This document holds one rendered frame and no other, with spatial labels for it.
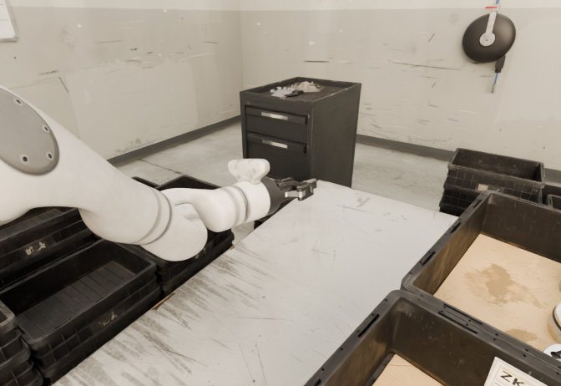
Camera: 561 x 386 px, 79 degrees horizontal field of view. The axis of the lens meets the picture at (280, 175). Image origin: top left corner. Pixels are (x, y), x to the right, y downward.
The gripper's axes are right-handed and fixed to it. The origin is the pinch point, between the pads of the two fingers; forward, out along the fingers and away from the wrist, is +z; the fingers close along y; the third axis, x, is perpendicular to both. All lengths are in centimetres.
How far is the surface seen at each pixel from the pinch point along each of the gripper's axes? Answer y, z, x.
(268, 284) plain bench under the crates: -7.7, -4.9, -23.0
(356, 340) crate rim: 26.6, -27.1, -11.3
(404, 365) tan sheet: 28.1, -17.0, -20.4
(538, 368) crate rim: 42.5, -18.1, -13.8
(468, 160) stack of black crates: 3, 153, -17
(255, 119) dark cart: -85, 78, 16
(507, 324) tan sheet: 38.0, -0.4, -20.1
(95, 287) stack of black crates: -84, -15, -39
